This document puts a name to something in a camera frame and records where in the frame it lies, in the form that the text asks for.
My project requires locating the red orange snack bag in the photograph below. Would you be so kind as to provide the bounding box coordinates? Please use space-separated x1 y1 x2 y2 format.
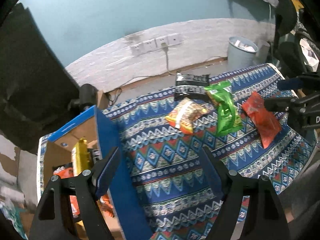
242 91 281 148

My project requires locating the blue cardboard box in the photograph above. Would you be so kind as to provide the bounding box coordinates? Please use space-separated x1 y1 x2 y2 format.
30 106 152 239

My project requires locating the orange beige snack bag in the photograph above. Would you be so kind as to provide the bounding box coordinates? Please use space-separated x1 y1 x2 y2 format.
165 98 209 135

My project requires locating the dark cabinet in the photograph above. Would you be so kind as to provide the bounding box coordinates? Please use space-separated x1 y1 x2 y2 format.
1 3 80 154

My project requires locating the black cylindrical device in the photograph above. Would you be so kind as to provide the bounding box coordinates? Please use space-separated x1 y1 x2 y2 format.
68 83 98 112

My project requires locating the black octopus snack bag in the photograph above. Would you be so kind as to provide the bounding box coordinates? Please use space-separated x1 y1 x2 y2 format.
52 163 116 218

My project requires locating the gold foil snack bag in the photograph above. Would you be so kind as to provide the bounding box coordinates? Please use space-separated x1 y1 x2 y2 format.
71 138 93 177

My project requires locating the black printed snack bag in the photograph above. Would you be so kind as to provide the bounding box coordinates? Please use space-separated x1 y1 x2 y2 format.
174 73 210 101

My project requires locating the blue patterned tablecloth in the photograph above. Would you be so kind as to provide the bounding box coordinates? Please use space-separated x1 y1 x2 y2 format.
37 87 316 239

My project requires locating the white wall socket strip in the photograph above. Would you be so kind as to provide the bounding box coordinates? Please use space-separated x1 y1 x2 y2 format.
130 33 183 56

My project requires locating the grey waste bin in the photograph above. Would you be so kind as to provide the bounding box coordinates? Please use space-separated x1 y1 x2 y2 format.
227 36 259 72

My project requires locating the green snack bag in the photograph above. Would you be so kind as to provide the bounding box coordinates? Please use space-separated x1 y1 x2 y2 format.
204 80 242 137

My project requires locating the beige plug and cable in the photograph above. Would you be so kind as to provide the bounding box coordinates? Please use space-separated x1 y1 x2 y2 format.
107 42 228 106

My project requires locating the black office chair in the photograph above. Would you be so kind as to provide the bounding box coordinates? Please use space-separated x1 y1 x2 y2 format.
273 0 319 77

